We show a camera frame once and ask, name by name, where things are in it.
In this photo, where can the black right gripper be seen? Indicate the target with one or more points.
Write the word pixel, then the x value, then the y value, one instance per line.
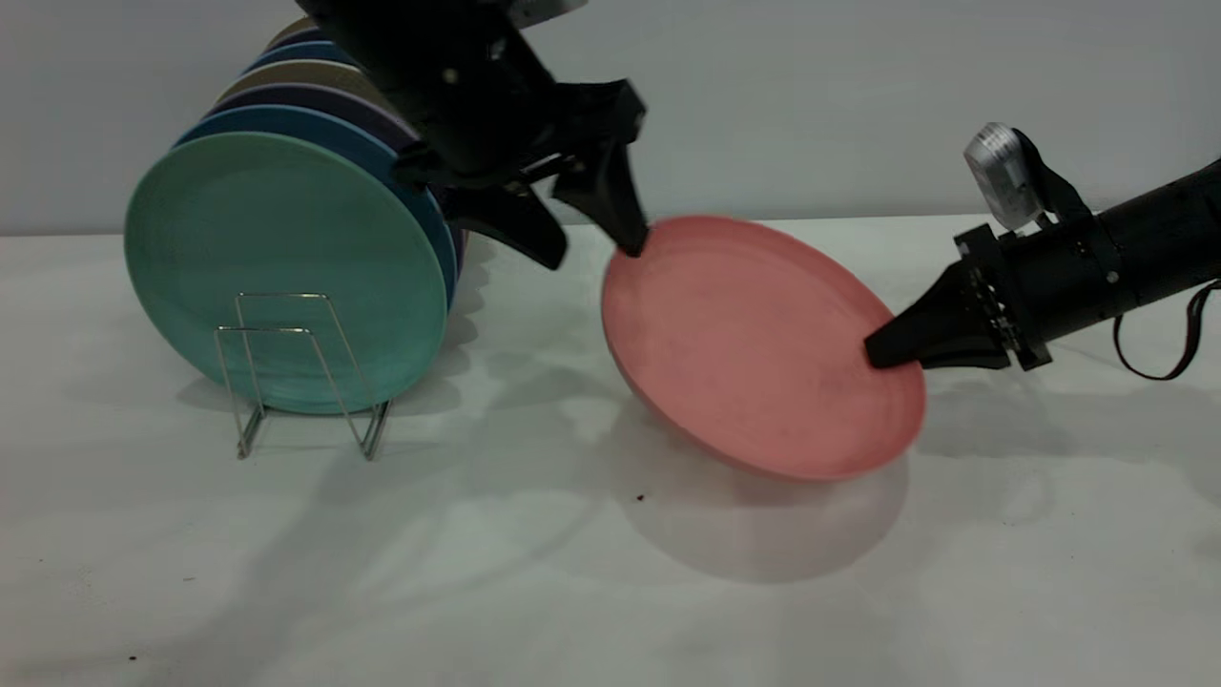
pixel 1049 286

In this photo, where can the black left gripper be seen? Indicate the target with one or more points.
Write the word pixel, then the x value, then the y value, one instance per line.
pixel 534 124

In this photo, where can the pink round plate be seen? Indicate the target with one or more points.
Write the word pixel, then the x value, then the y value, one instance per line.
pixel 754 353

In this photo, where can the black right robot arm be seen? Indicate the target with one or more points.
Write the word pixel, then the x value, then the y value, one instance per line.
pixel 1164 239

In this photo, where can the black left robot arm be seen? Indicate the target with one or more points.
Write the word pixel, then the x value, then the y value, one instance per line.
pixel 429 57

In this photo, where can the dark purple round plate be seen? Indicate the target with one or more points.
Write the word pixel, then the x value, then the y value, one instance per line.
pixel 329 96
pixel 305 38

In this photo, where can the blue round plate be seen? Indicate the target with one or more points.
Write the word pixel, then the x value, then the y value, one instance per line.
pixel 315 119
pixel 305 52

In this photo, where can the green round plate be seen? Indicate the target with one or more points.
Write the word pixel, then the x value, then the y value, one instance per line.
pixel 286 239

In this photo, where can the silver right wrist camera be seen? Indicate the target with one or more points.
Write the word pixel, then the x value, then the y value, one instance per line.
pixel 1002 176

